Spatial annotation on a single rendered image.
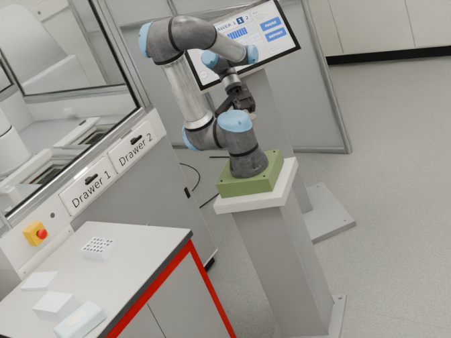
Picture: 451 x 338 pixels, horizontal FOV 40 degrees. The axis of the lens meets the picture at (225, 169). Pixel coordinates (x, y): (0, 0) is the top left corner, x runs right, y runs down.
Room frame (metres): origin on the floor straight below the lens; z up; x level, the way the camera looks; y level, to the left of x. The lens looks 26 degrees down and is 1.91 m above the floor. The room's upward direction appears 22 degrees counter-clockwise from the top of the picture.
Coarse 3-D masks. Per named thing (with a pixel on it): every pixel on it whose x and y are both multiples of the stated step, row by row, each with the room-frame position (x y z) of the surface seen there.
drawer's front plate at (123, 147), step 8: (136, 128) 2.75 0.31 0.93; (144, 128) 2.77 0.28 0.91; (128, 136) 2.69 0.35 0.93; (136, 136) 2.72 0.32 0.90; (144, 136) 2.75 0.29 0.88; (152, 136) 2.78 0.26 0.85; (120, 144) 2.64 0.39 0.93; (128, 144) 2.67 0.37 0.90; (136, 144) 2.70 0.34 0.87; (112, 152) 2.60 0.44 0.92; (120, 152) 2.63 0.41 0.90; (128, 152) 2.66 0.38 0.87; (136, 152) 2.69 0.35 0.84; (112, 160) 2.59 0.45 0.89; (128, 160) 2.64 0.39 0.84; (120, 168) 2.60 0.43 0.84
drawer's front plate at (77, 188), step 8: (104, 160) 2.55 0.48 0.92; (96, 168) 2.51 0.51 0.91; (104, 168) 2.54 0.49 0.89; (112, 168) 2.57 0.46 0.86; (80, 176) 2.46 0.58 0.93; (88, 176) 2.47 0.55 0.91; (104, 176) 2.52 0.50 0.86; (112, 176) 2.55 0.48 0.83; (72, 184) 2.41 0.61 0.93; (80, 184) 2.43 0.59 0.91; (88, 184) 2.46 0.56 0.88; (96, 184) 2.48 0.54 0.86; (104, 184) 2.51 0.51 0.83; (64, 192) 2.37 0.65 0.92; (72, 192) 2.39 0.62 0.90; (80, 192) 2.42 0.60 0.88; (88, 192) 2.44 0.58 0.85; (96, 192) 2.47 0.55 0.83; (64, 200) 2.36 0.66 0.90; (80, 200) 2.40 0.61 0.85; (88, 200) 2.43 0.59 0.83; (72, 208) 2.37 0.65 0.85; (80, 208) 2.39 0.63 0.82
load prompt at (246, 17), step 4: (248, 12) 2.99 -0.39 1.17; (240, 16) 2.99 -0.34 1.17; (244, 16) 2.98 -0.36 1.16; (248, 16) 2.98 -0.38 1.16; (228, 20) 2.99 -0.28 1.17; (232, 20) 2.98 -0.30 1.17; (236, 20) 2.98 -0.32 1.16; (240, 20) 2.97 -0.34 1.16; (244, 20) 2.97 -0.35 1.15; (248, 20) 2.96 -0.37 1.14; (252, 20) 2.96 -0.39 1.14; (220, 24) 2.98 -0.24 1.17; (224, 24) 2.98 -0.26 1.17; (228, 24) 2.98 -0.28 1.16; (232, 24) 2.97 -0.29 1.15; (236, 24) 2.97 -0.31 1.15; (240, 24) 2.96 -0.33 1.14; (216, 28) 2.98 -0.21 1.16; (220, 28) 2.97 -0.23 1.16; (224, 28) 2.97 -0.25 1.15; (228, 28) 2.96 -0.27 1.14; (232, 28) 2.96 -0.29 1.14; (224, 32) 2.95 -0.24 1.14
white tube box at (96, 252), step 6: (90, 240) 2.14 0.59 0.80; (96, 240) 2.12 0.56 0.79; (108, 240) 2.09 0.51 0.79; (114, 240) 2.06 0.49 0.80; (84, 246) 2.11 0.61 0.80; (96, 246) 2.08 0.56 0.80; (108, 246) 2.04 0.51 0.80; (114, 246) 2.06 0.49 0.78; (84, 252) 2.08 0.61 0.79; (90, 252) 2.05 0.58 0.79; (96, 252) 2.03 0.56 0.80; (102, 252) 2.01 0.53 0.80; (108, 252) 2.03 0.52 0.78; (90, 258) 2.07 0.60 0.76; (96, 258) 2.04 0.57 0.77; (102, 258) 2.01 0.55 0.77
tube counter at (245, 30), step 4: (252, 24) 2.95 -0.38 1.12; (240, 28) 2.95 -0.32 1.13; (244, 28) 2.94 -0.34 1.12; (248, 28) 2.94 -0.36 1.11; (252, 28) 2.94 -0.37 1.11; (256, 28) 2.93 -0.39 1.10; (232, 32) 2.94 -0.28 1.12; (236, 32) 2.94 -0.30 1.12; (240, 32) 2.94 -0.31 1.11; (244, 32) 2.93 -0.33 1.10; (248, 32) 2.93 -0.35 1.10; (228, 36) 2.94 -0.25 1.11; (232, 36) 2.93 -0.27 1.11; (236, 36) 2.93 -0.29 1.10; (240, 36) 2.92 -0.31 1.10
